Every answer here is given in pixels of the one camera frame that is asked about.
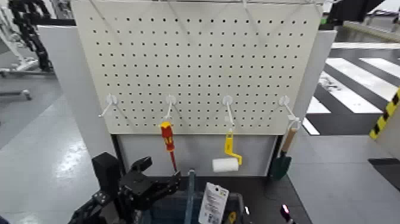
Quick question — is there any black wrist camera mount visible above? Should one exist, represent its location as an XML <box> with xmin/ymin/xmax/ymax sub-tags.
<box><xmin>91</xmin><ymin>151</ymin><xmax>123</xmax><ymax>198</ymax></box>

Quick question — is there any yellow black striped barrier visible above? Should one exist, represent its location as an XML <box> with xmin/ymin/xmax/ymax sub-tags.
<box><xmin>368</xmin><ymin>87</ymin><xmax>400</xmax><ymax>160</ymax></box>

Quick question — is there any green trowel wooden handle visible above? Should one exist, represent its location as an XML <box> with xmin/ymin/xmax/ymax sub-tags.
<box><xmin>270</xmin><ymin>126</ymin><xmax>299</xmax><ymax>181</ymax></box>

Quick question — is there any grey caster leg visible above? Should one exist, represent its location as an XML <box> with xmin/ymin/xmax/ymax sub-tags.
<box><xmin>0</xmin><ymin>89</ymin><xmax>33</xmax><ymax>101</ymax></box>

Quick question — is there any black cable drag chain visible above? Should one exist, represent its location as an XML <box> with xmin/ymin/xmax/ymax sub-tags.
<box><xmin>7</xmin><ymin>0</ymin><xmax>55</xmax><ymax>73</ymax></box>

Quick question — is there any beige perforated pegboard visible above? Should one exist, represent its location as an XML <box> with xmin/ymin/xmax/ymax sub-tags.
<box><xmin>71</xmin><ymin>0</ymin><xmax>323</xmax><ymax>136</ymax></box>

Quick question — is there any white printed package card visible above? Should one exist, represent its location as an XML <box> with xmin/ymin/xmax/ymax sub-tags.
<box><xmin>198</xmin><ymin>182</ymin><xmax>230</xmax><ymax>224</ymax></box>

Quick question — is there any black table frame post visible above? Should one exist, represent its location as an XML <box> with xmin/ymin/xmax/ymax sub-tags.
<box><xmin>111</xmin><ymin>134</ymin><xmax>130</xmax><ymax>176</ymax></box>
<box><xmin>266</xmin><ymin>134</ymin><xmax>284</xmax><ymax>179</ymax></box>

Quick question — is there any white metal frame stand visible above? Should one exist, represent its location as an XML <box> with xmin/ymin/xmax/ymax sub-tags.
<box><xmin>0</xmin><ymin>6</ymin><xmax>40</xmax><ymax>77</ymax></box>

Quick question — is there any red yellow screwdriver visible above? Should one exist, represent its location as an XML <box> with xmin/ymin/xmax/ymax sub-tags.
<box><xmin>159</xmin><ymin>120</ymin><xmax>178</xmax><ymax>173</ymax></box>

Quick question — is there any white pegboard hook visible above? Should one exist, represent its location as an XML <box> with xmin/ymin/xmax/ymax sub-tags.
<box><xmin>222</xmin><ymin>95</ymin><xmax>236</xmax><ymax>131</ymax></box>
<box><xmin>164</xmin><ymin>94</ymin><xmax>177</xmax><ymax>123</ymax></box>
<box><xmin>98</xmin><ymin>93</ymin><xmax>119</xmax><ymax>119</ymax></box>
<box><xmin>279</xmin><ymin>95</ymin><xmax>302</xmax><ymax>131</ymax></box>

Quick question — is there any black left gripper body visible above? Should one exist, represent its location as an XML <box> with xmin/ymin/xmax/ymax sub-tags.
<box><xmin>118</xmin><ymin>171</ymin><xmax>159</xmax><ymax>211</ymax></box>

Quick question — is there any dark crate with blue handle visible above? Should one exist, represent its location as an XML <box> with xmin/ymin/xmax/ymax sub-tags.
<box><xmin>140</xmin><ymin>169</ymin><xmax>251</xmax><ymax>224</ymax></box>

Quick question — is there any black overhead machine housing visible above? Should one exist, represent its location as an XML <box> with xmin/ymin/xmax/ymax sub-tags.
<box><xmin>319</xmin><ymin>0</ymin><xmax>386</xmax><ymax>31</ymax></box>

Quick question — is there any white partition panel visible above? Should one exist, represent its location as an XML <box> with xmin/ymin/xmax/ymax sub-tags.
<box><xmin>37</xmin><ymin>24</ymin><xmax>338</xmax><ymax>178</ymax></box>

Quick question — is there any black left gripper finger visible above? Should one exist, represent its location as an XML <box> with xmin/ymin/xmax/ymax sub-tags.
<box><xmin>130</xmin><ymin>155</ymin><xmax>154</xmax><ymax>173</ymax></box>
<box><xmin>154</xmin><ymin>170</ymin><xmax>182</xmax><ymax>200</ymax></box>

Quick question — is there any yellow handled white paint roller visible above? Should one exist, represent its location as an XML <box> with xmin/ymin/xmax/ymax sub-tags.
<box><xmin>211</xmin><ymin>130</ymin><xmax>243</xmax><ymax>173</ymax></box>

